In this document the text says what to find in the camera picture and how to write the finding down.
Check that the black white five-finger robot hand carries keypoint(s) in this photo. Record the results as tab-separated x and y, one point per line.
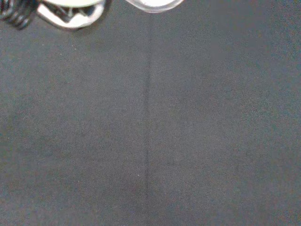
70	16

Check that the black bench cloth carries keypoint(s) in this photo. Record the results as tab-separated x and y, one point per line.
150	122

